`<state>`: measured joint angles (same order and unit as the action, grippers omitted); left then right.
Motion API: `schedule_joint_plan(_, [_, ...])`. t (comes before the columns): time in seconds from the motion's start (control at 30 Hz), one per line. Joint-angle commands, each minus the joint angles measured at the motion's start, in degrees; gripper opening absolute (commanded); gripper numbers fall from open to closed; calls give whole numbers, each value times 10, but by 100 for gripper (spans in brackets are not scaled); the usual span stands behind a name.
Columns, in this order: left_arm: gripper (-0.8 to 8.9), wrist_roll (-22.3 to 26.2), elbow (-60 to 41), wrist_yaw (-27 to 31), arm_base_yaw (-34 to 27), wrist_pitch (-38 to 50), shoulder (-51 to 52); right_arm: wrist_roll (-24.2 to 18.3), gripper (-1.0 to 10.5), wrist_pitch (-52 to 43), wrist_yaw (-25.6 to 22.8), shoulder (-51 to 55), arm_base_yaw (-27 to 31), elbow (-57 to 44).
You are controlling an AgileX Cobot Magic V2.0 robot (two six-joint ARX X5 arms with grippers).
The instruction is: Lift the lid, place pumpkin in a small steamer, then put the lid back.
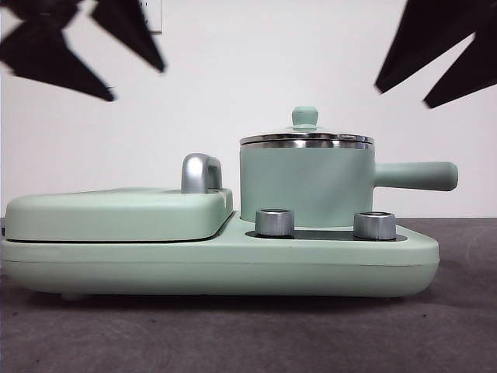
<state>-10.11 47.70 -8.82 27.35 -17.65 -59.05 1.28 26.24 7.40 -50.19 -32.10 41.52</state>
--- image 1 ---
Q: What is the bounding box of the silver control knob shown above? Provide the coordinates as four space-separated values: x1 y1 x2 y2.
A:
352 211 397 240
254 208 295 237

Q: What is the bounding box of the green griddle cover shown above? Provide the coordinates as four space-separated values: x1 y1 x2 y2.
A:
3 187 235 244

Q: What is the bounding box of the green pot with side handle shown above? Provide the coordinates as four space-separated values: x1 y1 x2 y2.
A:
238 140 460 230

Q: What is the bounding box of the green breakfast machine base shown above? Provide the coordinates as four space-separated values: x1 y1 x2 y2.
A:
0 211 440 302

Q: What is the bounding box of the glass lid with green knob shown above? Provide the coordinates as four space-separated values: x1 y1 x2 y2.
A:
239 106 374 145

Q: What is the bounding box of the silver cover handle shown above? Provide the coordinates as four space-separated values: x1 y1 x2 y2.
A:
180 153 223 194

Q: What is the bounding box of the white wall socket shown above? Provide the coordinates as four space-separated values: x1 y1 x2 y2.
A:
140 0 163 35

